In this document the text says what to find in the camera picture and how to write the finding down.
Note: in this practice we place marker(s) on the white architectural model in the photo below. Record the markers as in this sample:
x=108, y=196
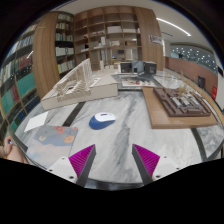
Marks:
x=96, y=88

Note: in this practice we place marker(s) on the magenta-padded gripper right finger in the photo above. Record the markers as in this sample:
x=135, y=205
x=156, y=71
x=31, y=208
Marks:
x=163, y=166

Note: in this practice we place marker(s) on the group of small ceiling lights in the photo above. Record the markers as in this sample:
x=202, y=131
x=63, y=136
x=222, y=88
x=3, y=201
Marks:
x=196, y=55

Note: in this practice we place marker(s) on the hanging sign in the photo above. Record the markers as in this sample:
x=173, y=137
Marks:
x=156, y=40

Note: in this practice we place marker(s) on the red poster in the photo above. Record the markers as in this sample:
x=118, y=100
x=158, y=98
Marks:
x=214, y=92

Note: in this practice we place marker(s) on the grey building model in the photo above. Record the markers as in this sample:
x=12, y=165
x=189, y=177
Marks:
x=138, y=67

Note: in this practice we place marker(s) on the brown model on wooden board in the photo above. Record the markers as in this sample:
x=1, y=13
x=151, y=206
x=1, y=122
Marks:
x=160, y=115

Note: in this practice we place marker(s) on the white paper sheet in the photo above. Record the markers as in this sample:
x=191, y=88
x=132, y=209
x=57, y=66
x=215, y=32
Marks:
x=36, y=121

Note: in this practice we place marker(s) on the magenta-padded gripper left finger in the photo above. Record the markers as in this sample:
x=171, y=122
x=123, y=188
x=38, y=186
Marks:
x=63, y=166

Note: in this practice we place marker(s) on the flat white site model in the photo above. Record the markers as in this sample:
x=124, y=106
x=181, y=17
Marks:
x=138, y=82

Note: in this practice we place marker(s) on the long ceiling light strip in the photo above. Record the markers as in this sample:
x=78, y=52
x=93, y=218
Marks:
x=173, y=25

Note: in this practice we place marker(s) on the person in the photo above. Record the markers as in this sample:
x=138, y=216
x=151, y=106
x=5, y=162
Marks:
x=15, y=154

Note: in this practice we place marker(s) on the wooden shelf unit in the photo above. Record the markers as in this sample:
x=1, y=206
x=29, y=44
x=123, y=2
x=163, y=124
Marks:
x=45, y=56

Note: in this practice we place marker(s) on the bookshelf with books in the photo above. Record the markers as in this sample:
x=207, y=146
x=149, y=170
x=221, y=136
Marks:
x=20, y=86

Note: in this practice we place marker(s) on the white and blue computer mouse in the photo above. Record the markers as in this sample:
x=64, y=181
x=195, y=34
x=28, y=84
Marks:
x=101, y=121

